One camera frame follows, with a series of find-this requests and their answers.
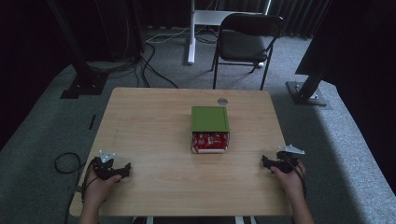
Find green box sleeve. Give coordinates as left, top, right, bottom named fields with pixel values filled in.
left=191, top=105, right=231, bottom=134

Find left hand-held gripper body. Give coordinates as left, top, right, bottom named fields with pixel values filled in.
left=91, top=149, right=126, bottom=182

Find black cable loop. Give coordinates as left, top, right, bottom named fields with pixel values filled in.
left=53, top=151, right=83, bottom=175

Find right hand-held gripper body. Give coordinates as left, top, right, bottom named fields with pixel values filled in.
left=268, top=144, right=306, bottom=175

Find black folding chair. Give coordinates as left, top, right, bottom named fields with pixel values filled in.
left=210, top=12, right=286, bottom=91

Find white floor cable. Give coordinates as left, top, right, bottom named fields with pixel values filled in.
left=145, top=25, right=191, bottom=45

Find person's left hand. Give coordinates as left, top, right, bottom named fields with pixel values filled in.
left=82, top=173, right=122, bottom=205

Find hand-held gripper cable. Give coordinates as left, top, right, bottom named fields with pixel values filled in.
left=80, top=158, right=98, bottom=202
left=291, top=160, right=308, bottom=200

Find black floor cables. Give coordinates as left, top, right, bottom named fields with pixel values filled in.
left=87, top=41, right=180, bottom=90

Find pile of red snack bars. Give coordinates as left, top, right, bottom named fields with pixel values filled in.
left=192, top=132, right=230, bottom=151

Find white desk frame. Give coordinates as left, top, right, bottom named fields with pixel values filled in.
left=186, top=0, right=273, bottom=66

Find left hand-held gripper cable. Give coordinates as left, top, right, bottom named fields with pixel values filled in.
left=80, top=158, right=98, bottom=202

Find person's right hand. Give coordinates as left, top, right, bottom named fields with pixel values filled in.
left=269, top=160, right=307, bottom=201

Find black metal stand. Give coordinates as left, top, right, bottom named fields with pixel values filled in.
left=46, top=0, right=110, bottom=100
left=285, top=43, right=332, bottom=111

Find right hand-held gripper cable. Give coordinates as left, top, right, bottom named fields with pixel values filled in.
left=291, top=160, right=308, bottom=200

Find white drawer tray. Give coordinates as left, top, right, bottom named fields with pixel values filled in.
left=191, top=131, right=231, bottom=155

